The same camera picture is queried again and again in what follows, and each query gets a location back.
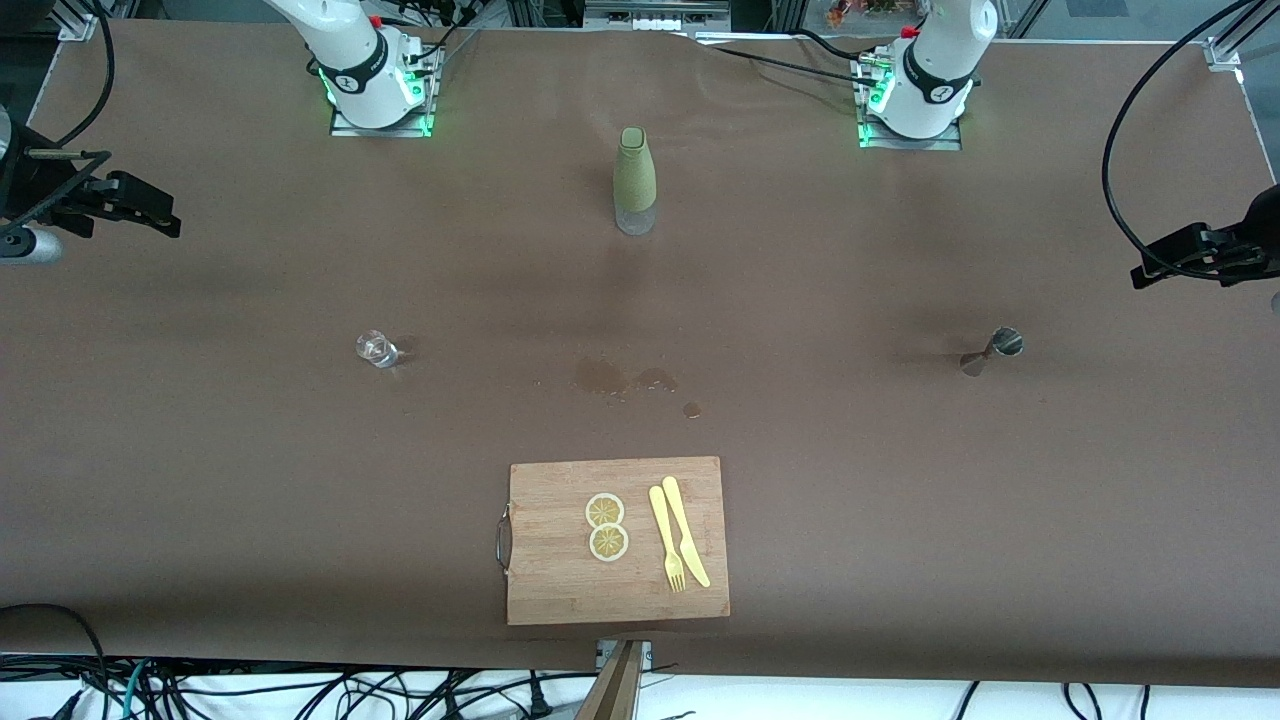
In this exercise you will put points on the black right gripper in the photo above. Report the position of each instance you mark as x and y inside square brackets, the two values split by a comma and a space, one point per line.
[30, 182]

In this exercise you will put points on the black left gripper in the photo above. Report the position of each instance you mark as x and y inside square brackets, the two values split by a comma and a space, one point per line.
[1262, 218]

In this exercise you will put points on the steel double jigger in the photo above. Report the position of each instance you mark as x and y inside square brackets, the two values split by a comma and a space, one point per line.
[1000, 347]

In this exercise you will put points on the clear glass measuring cup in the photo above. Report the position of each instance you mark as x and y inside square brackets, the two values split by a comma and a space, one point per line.
[377, 348]

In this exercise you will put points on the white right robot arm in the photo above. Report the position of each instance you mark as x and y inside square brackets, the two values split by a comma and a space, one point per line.
[350, 70]

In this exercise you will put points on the brown table cover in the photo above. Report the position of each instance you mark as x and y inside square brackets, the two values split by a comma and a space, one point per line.
[300, 500]

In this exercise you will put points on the wet liquid spill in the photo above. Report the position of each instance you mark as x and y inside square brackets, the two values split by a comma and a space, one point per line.
[600, 377]

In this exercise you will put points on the green sleeved glass bottle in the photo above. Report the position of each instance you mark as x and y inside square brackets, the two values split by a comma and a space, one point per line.
[634, 170]

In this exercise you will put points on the lemon slice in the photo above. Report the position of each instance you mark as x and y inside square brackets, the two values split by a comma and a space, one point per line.
[608, 543]
[605, 510]

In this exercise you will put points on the wooden cutting board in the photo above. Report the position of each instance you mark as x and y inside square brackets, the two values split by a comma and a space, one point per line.
[560, 590]

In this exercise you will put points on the yellow plastic knife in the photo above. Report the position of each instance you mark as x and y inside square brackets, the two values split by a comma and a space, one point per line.
[684, 530]

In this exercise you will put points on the yellow plastic fork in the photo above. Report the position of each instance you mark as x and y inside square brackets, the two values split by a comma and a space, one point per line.
[662, 525]

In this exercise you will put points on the aluminium frame corner bracket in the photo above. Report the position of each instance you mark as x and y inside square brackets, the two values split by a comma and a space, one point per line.
[78, 20]
[1225, 50]

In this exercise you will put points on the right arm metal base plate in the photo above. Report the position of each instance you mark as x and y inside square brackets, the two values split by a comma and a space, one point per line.
[380, 130]

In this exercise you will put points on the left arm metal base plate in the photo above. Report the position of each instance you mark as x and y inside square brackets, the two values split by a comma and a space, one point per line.
[910, 144]

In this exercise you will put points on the grey metal frame box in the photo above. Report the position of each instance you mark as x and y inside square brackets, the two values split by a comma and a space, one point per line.
[655, 15]

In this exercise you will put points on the wooden camera stand post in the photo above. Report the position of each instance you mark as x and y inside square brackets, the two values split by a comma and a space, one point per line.
[615, 695]

